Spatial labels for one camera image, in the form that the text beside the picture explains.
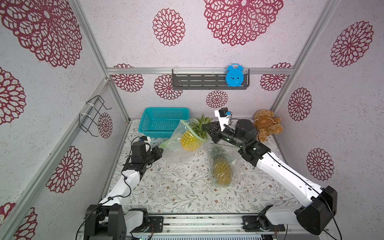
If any zip-top bag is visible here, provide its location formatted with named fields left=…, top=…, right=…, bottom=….
left=159, top=118, right=211, bottom=165
left=207, top=144, right=242, bottom=188

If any teal plastic basket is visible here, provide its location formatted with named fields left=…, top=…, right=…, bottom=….
left=139, top=108, right=190, bottom=139

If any blue alarm clock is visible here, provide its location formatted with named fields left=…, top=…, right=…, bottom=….
left=225, top=64, right=244, bottom=87

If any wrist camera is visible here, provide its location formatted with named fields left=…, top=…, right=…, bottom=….
left=140, top=136, right=151, bottom=144
left=215, top=107, right=232, bottom=132

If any brown teddy bear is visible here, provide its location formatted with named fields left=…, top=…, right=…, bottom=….
left=253, top=110, right=283, bottom=143

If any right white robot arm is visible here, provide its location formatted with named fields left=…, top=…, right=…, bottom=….
left=203, top=120, right=338, bottom=236

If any metal base rail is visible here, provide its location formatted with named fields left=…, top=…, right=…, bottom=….
left=76, top=212, right=325, bottom=240

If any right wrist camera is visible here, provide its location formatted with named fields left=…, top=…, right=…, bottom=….
left=215, top=107, right=232, bottom=132

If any black wire rack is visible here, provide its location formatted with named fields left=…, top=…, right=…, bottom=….
left=78, top=95, right=112, bottom=138

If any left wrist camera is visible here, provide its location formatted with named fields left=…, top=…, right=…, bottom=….
left=140, top=136, right=151, bottom=144

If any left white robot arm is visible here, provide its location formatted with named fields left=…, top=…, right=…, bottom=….
left=75, top=137, right=164, bottom=240

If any greenish pineapple in bag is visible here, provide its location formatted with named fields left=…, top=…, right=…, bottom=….
left=211, top=147, right=233, bottom=187

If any grey wall shelf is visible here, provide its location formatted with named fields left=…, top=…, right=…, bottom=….
left=172, top=69, right=250, bottom=90

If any yellow pineapple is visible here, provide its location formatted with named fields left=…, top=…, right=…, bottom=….
left=181, top=114, right=212, bottom=151

